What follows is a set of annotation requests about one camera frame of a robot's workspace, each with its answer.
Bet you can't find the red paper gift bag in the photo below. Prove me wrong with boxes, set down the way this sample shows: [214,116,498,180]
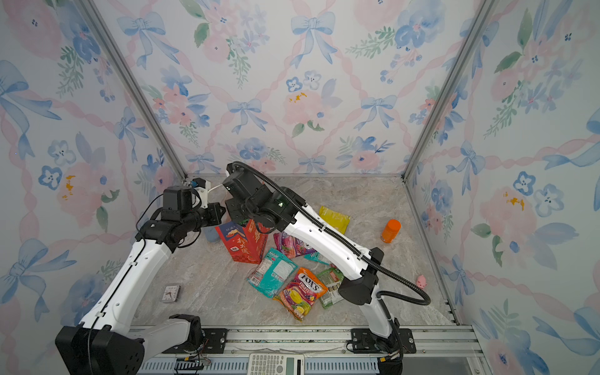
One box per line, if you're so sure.
[217,220,269,264]

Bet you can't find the orange Fox's fruits candy bag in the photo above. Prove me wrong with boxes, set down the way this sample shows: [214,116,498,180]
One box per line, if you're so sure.
[273,267,328,321]

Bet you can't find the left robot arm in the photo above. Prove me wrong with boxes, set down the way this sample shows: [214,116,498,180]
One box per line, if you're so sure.
[55,178,226,374]

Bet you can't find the teal Fox's candy bag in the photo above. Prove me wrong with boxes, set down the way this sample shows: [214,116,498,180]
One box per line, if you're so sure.
[247,248,298,298]

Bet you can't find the teal candy bag right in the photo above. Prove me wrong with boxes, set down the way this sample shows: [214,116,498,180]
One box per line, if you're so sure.
[304,252,330,265]

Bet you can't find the yellow chips snack bag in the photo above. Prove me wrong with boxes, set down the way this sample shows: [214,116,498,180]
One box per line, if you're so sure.
[319,206,351,234]

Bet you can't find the light green snack bag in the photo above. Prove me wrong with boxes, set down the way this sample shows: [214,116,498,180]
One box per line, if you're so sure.
[317,267,345,309]

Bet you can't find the small square clock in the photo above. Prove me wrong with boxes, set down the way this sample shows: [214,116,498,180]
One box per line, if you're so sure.
[161,284,181,303]

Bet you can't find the orange plastic bottle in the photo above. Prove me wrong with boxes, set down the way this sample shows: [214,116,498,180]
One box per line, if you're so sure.
[381,220,402,243]

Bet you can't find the grey calculator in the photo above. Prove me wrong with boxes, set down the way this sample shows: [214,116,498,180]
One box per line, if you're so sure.
[247,352,305,375]

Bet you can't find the small pink toy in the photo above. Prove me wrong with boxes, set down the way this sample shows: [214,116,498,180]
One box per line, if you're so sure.
[416,275,428,290]

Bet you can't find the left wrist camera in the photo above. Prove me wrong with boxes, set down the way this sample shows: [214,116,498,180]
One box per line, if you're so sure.
[190,177,211,209]

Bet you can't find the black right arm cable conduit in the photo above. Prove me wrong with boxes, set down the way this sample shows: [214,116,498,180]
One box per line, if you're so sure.
[226,161,431,306]

